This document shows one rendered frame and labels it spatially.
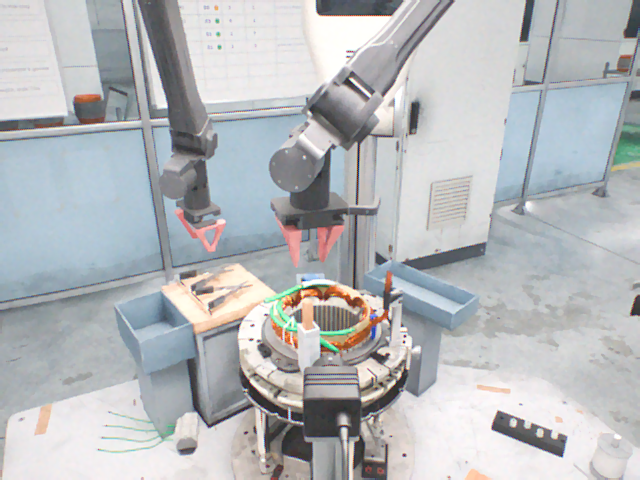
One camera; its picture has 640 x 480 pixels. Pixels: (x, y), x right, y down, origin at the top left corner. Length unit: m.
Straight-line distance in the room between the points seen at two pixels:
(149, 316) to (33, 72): 1.92
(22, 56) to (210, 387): 2.12
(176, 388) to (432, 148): 2.39
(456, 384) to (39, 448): 0.98
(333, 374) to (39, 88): 2.67
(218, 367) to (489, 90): 2.63
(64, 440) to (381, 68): 1.05
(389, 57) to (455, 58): 2.53
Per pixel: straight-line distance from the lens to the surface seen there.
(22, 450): 1.36
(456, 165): 3.37
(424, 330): 1.20
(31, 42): 2.93
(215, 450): 1.21
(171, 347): 1.09
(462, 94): 3.26
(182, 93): 0.98
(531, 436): 1.27
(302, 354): 0.85
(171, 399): 1.20
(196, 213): 1.10
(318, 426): 0.40
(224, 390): 1.22
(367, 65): 0.66
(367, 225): 1.35
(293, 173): 0.61
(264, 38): 3.11
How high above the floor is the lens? 1.66
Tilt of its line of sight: 26 degrees down
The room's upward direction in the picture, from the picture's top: straight up
